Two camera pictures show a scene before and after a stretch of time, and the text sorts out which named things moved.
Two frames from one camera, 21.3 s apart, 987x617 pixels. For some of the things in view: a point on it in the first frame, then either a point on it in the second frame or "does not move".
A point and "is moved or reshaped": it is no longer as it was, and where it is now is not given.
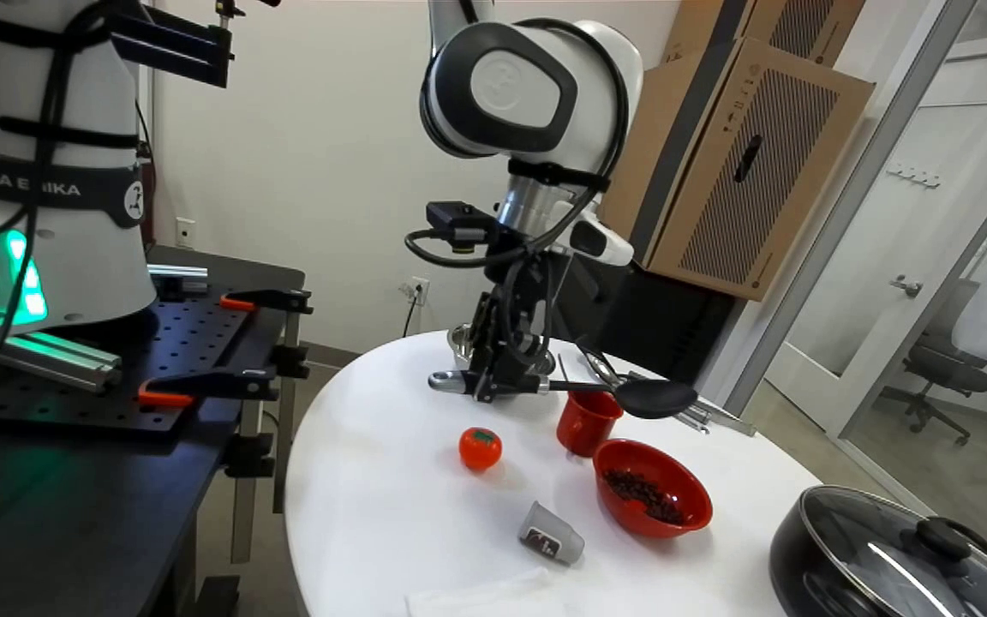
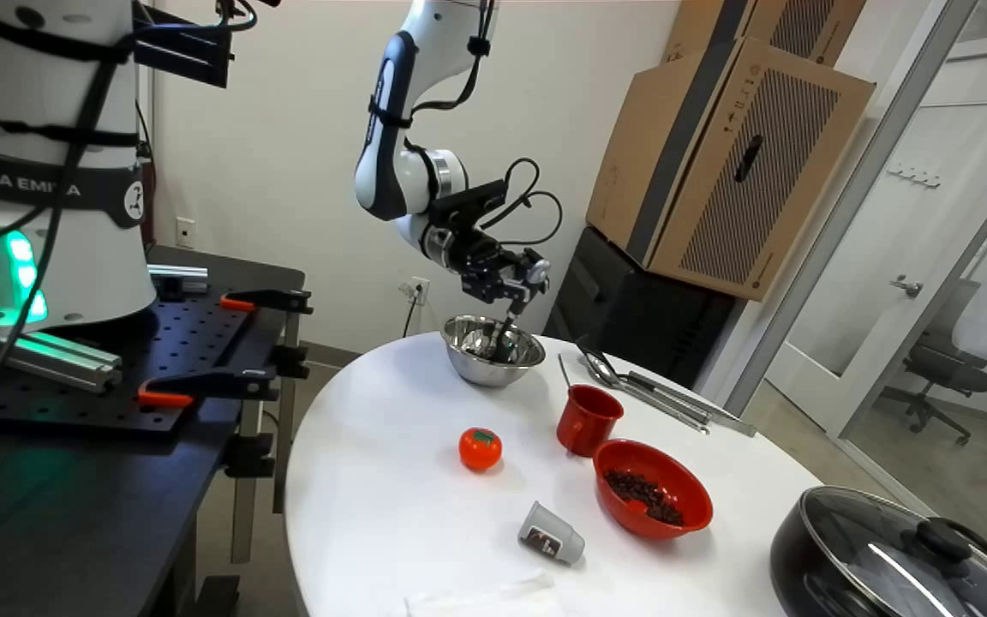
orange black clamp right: [270, 298] does not move
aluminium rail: [39, 354] does not move
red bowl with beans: [651, 486] does not move
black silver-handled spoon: [648, 398] is moved or reshaped
